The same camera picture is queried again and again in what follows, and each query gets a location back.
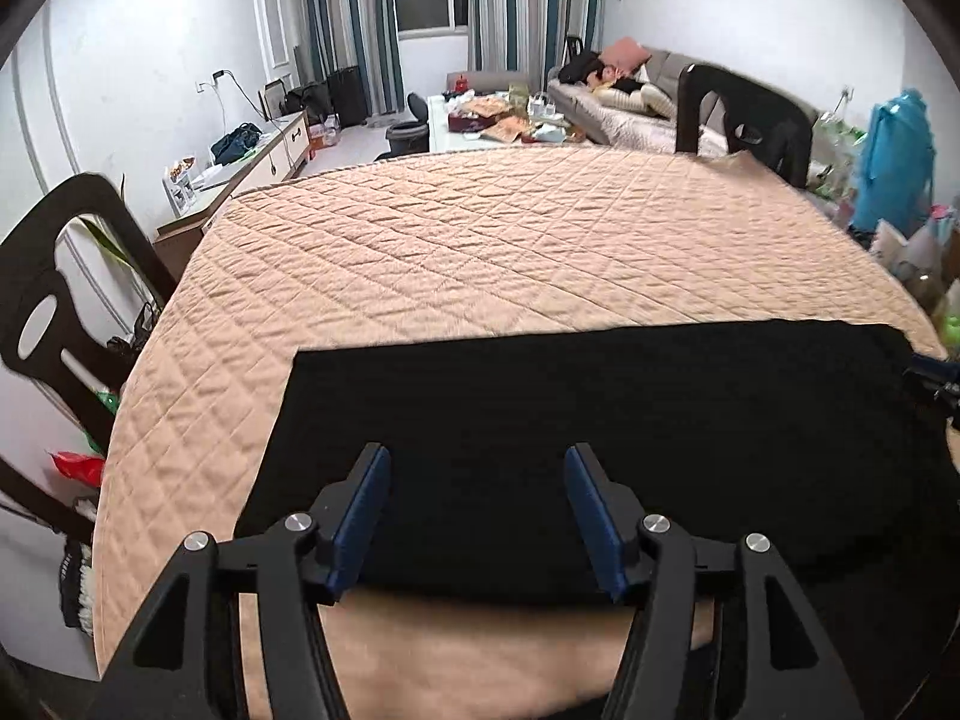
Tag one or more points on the white fluffy brush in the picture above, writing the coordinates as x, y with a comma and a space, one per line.
77, 585

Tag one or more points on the beige quilted blanket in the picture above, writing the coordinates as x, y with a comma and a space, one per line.
450, 240

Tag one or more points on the black suitcase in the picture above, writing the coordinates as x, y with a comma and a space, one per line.
347, 97

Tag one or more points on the cluttered white coffee table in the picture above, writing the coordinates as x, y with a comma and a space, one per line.
487, 120

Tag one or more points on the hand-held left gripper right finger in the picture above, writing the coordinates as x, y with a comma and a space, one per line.
596, 532

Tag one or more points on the striped curtain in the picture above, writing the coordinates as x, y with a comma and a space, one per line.
525, 7
352, 22

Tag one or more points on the pink pillow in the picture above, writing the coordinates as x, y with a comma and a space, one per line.
626, 55

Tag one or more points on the grey sofa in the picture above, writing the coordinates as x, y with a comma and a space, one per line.
660, 64

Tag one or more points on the black chair with curved back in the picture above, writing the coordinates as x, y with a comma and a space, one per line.
750, 106

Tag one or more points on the blue plastic bag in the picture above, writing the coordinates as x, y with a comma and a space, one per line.
896, 157

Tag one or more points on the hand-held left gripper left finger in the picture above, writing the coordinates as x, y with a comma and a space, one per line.
360, 532

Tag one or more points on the black bag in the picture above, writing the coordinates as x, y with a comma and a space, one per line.
307, 99

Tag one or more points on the pile of boxes and bags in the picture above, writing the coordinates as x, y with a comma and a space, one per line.
922, 255

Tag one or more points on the white and wood sideboard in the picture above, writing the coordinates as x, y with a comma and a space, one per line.
259, 165

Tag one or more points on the black chair with oval cutout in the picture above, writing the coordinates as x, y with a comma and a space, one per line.
45, 240

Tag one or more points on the red plastic bag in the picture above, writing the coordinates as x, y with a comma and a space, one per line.
79, 467

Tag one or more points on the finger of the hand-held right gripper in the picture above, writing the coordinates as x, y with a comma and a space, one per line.
937, 369
949, 405

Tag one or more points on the dark blue bag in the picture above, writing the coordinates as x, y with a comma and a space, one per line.
236, 142

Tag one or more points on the green houseplant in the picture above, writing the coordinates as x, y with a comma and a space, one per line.
105, 240

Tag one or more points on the black pants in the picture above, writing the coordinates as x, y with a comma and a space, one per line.
600, 405

